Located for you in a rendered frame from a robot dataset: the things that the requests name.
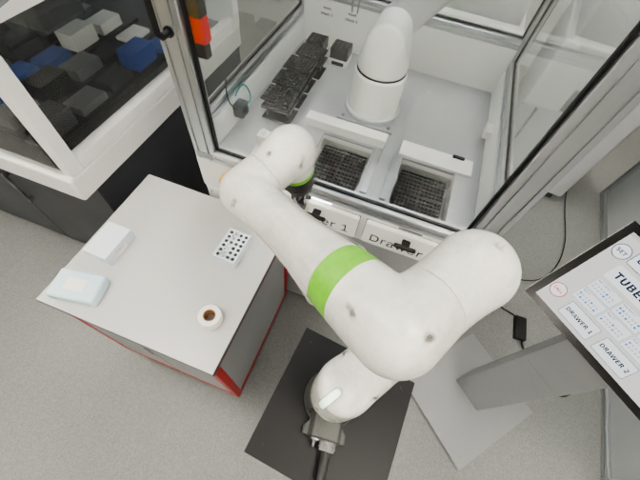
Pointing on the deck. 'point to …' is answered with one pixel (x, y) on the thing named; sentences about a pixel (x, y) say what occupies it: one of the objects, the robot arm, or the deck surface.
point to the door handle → (157, 23)
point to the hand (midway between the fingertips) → (304, 204)
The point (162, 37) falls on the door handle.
